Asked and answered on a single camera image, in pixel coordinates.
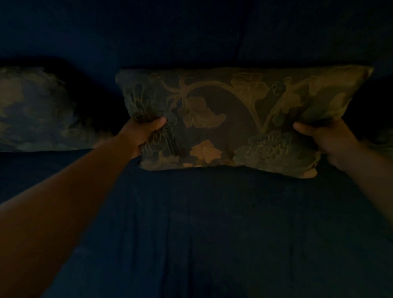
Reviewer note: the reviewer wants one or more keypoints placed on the floral patterned cushion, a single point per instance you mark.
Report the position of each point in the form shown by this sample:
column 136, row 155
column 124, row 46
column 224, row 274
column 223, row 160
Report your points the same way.
column 233, row 119
column 33, row 110

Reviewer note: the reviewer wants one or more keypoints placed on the person's left forearm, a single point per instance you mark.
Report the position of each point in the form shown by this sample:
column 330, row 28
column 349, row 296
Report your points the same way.
column 61, row 211

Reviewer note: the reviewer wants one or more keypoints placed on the person's left thumb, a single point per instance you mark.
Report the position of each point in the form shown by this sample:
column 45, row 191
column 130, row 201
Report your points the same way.
column 153, row 124

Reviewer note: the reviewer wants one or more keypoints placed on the dark blue sofa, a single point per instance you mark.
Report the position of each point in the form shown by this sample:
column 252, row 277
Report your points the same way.
column 196, row 230

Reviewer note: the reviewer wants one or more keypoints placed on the person's right forearm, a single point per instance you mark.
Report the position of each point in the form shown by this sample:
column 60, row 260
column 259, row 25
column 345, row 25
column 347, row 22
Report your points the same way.
column 371, row 178

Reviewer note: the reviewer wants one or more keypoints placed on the person's left hand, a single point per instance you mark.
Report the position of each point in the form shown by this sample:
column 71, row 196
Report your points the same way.
column 137, row 133

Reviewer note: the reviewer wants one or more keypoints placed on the person's right hand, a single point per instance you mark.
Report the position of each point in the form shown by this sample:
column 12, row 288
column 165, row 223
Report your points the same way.
column 331, row 144

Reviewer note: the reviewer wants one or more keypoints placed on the person's right thumb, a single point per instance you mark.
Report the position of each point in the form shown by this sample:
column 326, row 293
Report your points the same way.
column 305, row 128

